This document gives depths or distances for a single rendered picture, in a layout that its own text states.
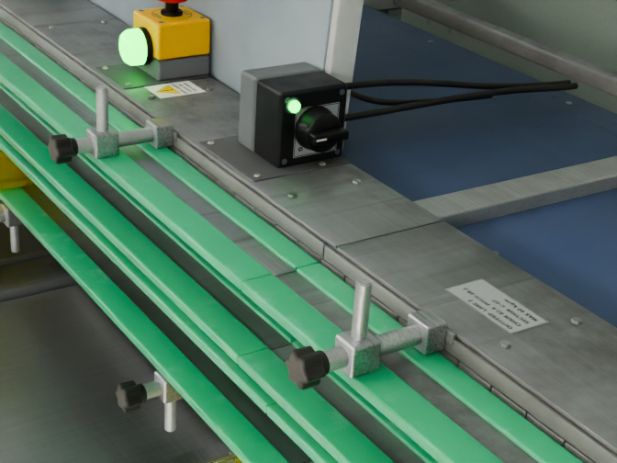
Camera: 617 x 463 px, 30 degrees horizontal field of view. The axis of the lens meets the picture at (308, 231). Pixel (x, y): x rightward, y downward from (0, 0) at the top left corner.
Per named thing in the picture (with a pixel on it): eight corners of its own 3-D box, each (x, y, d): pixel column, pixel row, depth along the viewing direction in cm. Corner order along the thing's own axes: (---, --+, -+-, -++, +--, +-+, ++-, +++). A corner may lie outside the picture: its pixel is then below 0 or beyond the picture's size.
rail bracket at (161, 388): (227, 399, 124) (113, 434, 118) (229, 344, 121) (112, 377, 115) (245, 418, 121) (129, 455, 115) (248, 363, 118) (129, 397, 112)
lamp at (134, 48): (137, 58, 140) (114, 61, 138) (136, 22, 138) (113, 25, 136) (152, 69, 136) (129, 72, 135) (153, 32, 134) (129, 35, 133)
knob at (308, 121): (330, 144, 117) (349, 156, 114) (293, 151, 114) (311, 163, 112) (333, 102, 115) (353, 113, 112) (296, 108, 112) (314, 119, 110)
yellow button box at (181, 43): (186, 58, 145) (132, 65, 141) (187, -1, 142) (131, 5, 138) (213, 74, 140) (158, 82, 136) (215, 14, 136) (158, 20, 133)
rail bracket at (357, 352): (422, 330, 91) (279, 373, 85) (432, 247, 88) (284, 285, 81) (454, 354, 89) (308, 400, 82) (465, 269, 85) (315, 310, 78)
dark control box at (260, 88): (304, 130, 124) (237, 142, 120) (308, 60, 121) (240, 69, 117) (347, 157, 118) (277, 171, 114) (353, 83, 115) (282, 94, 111)
